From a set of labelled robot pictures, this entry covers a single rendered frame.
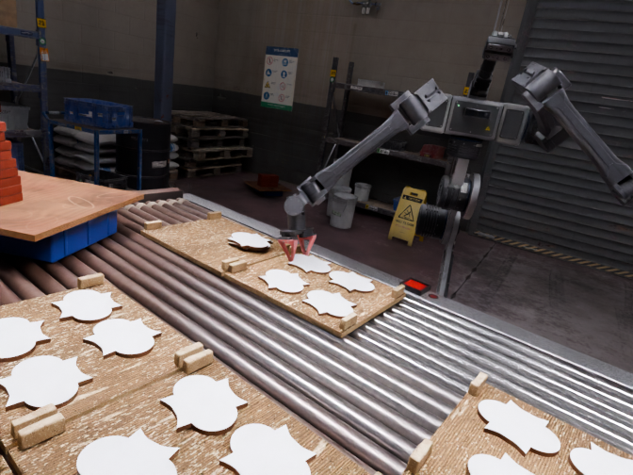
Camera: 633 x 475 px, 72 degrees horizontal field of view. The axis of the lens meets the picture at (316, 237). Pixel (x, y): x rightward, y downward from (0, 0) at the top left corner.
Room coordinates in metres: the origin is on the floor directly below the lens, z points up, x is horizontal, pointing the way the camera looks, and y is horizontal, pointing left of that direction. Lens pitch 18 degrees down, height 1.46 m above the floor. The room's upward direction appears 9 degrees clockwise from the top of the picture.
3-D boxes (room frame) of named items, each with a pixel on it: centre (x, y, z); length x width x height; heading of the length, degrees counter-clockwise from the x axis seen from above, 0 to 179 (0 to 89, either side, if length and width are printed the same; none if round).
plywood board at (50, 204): (1.24, 0.89, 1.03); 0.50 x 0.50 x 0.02; 84
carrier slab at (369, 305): (1.17, -0.02, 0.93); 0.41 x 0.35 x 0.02; 56
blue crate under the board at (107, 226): (1.23, 0.82, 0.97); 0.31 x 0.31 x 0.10; 84
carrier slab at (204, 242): (1.41, 0.32, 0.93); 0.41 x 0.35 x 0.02; 55
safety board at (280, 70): (7.13, 0.95, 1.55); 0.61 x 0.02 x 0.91; 62
